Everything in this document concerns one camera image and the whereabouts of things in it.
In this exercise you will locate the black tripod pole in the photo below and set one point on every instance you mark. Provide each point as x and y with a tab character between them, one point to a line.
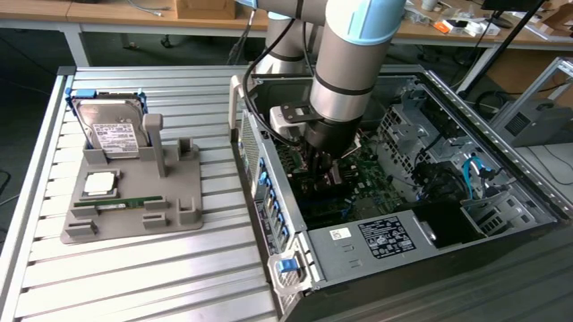
500	50

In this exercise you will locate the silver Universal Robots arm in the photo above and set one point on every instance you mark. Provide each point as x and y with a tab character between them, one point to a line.
349	50

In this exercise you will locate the graphics card with metal bracket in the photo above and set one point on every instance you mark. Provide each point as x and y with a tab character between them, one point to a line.
332	194

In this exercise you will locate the grey plastic parts rack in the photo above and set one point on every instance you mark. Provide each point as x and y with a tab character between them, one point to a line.
130	181

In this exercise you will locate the wooden desk white frame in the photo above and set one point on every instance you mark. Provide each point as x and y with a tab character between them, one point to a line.
45	13
459	37

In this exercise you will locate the hard disk in blue bracket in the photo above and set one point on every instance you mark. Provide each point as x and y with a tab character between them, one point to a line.
112	134

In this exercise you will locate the perforated metal drive cage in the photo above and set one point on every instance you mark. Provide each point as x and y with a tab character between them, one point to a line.
403	131

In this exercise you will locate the black monitor stand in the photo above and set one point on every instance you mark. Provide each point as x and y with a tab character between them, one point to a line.
499	20

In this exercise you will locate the green motherboard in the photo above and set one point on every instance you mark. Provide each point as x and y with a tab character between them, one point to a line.
376	181

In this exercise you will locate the grey power supply unit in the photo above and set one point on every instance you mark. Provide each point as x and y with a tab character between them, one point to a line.
340	255

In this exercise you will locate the blue case latch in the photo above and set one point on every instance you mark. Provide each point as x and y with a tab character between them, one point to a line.
287	265

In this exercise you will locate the grey computer tower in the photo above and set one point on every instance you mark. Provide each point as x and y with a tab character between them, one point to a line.
538	127

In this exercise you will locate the small orange box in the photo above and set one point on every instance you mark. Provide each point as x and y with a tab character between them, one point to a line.
444	27

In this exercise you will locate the metal disk bay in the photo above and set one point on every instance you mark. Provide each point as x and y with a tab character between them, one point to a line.
492	214

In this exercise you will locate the metal socket cover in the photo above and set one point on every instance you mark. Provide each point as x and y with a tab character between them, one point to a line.
355	146

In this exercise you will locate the open black PC case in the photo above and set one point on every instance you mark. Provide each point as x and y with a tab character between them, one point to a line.
403	295

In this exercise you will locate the brown cardboard box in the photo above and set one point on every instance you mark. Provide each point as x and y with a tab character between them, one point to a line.
203	8

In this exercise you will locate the aluminium profile frame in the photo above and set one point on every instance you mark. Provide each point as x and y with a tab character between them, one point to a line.
543	78

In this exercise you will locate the blue slot latch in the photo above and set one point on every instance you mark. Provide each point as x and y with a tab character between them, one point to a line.
345	212

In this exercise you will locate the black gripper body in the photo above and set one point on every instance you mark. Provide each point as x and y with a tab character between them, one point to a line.
333	135

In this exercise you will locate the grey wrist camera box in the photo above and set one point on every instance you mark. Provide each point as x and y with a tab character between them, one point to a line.
283	122

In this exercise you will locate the green RAM stick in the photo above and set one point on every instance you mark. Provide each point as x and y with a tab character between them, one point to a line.
130	202

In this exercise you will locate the white cardboard box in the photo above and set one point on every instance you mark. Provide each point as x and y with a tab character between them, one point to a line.
491	31

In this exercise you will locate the silver CPU chip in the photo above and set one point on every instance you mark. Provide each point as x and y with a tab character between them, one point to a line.
101	182

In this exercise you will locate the black caster wheel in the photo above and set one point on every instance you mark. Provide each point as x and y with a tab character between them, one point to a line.
166	42

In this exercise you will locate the white mug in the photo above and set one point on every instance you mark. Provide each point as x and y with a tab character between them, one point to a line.
430	4

